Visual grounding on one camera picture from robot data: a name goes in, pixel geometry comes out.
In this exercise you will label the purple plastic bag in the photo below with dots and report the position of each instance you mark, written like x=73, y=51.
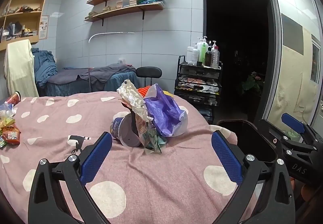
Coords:
x=161, y=110

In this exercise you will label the red snack wrapper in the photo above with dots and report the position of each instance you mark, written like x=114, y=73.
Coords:
x=11, y=135

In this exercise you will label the yellow green snack wrapper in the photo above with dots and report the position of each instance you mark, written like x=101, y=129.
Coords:
x=7, y=123

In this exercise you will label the black mesh trolley cart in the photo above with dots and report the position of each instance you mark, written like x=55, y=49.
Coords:
x=196, y=72

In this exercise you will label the cluster of toiletry bottles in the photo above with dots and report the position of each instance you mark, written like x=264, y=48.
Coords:
x=201, y=52

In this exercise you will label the wall poster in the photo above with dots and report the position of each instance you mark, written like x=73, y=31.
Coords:
x=44, y=27

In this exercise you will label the aluminium glass partition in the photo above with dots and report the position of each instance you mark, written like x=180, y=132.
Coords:
x=276, y=12

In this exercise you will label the clear plastic wrapper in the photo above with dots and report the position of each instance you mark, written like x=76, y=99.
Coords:
x=7, y=110

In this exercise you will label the blue skirted massage bed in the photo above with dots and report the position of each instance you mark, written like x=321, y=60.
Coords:
x=118, y=82

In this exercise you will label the person's right hand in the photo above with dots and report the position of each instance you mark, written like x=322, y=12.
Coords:
x=309, y=192

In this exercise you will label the blue cloth pile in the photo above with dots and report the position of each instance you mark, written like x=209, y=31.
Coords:
x=44, y=65

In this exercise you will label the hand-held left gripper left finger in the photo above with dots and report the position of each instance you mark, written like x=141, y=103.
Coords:
x=97, y=155

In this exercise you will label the black round stool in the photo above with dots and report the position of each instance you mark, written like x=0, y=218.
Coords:
x=149, y=72

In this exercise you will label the purple paper cup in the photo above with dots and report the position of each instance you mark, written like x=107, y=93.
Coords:
x=123, y=133

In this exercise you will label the pink polka-dot blanket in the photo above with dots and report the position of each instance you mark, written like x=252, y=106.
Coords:
x=156, y=176

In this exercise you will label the green base water bottle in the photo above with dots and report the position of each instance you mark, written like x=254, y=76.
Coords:
x=293, y=136

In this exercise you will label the black door frame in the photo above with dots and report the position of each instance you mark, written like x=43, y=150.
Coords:
x=275, y=37

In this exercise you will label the white paper wrapper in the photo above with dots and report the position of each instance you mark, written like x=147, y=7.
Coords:
x=133, y=97

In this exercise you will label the cream towel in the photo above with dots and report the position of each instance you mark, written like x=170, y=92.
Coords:
x=20, y=67

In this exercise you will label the dark brown trash bin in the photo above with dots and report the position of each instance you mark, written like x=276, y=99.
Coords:
x=242, y=135

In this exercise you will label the grey blanket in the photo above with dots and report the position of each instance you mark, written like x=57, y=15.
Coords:
x=106, y=71

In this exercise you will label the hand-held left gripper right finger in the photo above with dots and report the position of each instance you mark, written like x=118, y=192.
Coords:
x=225, y=155

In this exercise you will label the wooden wall cabinet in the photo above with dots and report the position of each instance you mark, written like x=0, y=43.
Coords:
x=37, y=12

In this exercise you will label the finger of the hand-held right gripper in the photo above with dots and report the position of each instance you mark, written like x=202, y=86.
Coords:
x=277, y=138
x=292, y=123

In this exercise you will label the orange foam fruit net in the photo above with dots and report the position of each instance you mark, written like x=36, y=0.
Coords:
x=142, y=91

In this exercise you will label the potted green plant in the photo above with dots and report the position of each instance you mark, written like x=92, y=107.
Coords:
x=252, y=84

